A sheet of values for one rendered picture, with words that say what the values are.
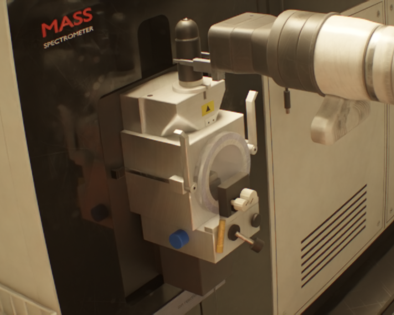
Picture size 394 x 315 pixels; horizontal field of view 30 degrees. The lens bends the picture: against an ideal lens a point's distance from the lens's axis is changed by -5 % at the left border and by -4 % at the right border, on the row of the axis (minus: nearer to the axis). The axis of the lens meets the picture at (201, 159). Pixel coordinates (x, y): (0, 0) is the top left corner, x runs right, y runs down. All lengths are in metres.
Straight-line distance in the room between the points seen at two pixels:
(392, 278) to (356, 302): 0.11
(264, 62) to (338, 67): 0.08
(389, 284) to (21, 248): 0.84
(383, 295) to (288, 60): 0.82
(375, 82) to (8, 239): 0.41
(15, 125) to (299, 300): 0.67
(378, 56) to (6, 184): 0.38
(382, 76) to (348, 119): 0.08
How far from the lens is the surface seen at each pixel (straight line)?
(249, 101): 0.84
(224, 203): 0.81
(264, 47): 0.70
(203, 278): 0.88
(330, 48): 0.66
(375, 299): 1.42
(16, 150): 0.73
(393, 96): 0.65
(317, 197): 1.21
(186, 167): 0.76
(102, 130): 0.81
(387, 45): 0.65
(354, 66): 0.65
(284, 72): 0.69
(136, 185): 0.84
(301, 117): 1.12
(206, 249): 0.82
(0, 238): 0.83
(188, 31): 0.78
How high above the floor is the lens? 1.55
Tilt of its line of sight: 24 degrees down
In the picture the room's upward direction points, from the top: 5 degrees counter-clockwise
